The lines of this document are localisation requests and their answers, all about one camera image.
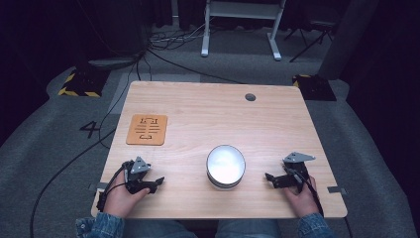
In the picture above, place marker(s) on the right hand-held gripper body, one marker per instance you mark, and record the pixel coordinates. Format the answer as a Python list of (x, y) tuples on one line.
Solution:
[(295, 177)]

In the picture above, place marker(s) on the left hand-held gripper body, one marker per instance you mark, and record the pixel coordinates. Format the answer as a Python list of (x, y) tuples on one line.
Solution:
[(133, 180)]

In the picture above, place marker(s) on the person's left hand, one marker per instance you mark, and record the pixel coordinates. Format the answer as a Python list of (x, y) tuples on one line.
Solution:
[(120, 200)]

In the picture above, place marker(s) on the person's right hand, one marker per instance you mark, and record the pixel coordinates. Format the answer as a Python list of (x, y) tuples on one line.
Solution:
[(304, 201)]

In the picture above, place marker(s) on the grey tape strip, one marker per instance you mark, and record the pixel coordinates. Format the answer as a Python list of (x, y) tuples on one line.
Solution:
[(99, 186), (336, 190)]

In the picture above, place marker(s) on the white round bowl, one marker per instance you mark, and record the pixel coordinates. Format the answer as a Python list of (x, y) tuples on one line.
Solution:
[(226, 164)]

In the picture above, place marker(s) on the orange square mat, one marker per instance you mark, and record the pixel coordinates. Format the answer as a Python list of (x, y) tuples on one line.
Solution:
[(147, 129)]

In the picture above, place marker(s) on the black yellow striped floor plate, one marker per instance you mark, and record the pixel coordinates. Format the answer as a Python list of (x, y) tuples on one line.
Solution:
[(315, 87), (84, 82)]

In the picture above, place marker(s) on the black stand with grey base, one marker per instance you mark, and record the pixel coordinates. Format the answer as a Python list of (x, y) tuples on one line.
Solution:
[(114, 62)]

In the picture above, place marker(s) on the black tripod stand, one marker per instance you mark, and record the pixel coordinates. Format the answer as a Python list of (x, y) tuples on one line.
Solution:
[(317, 28)]

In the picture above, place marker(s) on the grey pillar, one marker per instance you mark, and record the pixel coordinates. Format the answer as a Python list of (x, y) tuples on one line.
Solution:
[(350, 36)]

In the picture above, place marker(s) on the white metal desk frame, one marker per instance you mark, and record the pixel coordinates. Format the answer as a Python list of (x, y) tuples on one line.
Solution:
[(242, 10)]

